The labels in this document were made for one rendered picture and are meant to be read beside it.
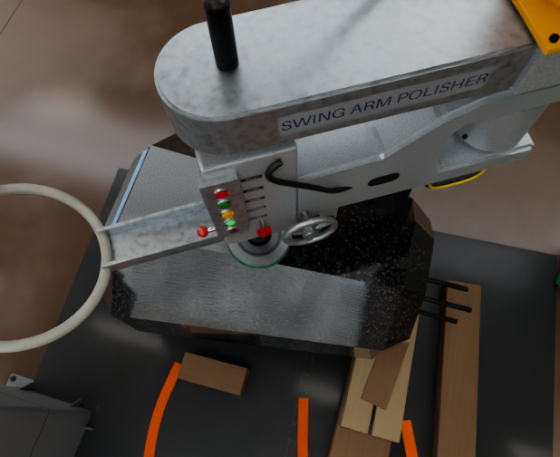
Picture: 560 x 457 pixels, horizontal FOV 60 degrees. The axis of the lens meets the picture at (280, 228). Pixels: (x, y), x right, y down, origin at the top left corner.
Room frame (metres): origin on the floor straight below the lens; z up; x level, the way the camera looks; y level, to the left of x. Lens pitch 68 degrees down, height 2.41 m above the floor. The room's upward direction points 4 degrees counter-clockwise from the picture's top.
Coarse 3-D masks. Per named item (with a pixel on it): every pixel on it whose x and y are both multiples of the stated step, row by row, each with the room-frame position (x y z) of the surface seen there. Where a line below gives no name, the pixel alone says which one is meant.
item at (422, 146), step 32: (480, 96) 0.60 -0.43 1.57; (512, 96) 0.60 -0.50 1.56; (544, 96) 0.61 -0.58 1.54; (352, 128) 0.63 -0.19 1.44; (384, 128) 0.61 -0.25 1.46; (416, 128) 0.58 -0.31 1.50; (448, 128) 0.57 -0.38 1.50; (320, 160) 0.55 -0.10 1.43; (352, 160) 0.54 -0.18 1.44; (384, 160) 0.55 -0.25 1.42; (416, 160) 0.56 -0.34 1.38; (448, 160) 0.61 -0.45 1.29; (480, 160) 0.61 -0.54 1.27; (512, 160) 0.62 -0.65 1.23; (320, 192) 0.52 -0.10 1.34; (352, 192) 0.53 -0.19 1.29; (384, 192) 0.55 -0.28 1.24
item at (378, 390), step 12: (396, 348) 0.27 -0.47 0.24; (384, 360) 0.22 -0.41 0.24; (396, 360) 0.22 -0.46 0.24; (372, 372) 0.18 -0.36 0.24; (384, 372) 0.18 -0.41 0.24; (396, 372) 0.17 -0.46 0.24; (372, 384) 0.13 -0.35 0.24; (384, 384) 0.12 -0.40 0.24; (372, 396) 0.08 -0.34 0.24; (384, 396) 0.08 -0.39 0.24; (384, 408) 0.03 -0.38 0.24
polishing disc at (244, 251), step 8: (280, 232) 0.58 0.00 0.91; (272, 240) 0.56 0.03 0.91; (280, 240) 0.56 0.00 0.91; (232, 248) 0.54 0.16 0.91; (240, 248) 0.54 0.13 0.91; (248, 248) 0.54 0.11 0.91; (256, 248) 0.53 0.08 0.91; (264, 248) 0.53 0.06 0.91; (272, 248) 0.53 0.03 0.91; (280, 248) 0.53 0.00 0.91; (240, 256) 0.51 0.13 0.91; (248, 256) 0.51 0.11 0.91; (256, 256) 0.51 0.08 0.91; (264, 256) 0.51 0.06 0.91; (272, 256) 0.50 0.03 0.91; (280, 256) 0.50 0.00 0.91; (248, 264) 0.48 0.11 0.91; (256, 264) 0.48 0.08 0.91; (264, 264) 0.48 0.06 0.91
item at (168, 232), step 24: (144, 216) 0.58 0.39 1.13; (168, 216) 0.58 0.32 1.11; (192, 216) 0.59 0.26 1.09; (312, 216) 0.55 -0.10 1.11; (120, 240) 0.53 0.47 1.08; (144, 240) 0.52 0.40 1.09; (168, 240) 0.51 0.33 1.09; (192, 240) 0.49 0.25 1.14; (216, 240) 0.50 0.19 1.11; (120, 264) 0.44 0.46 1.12
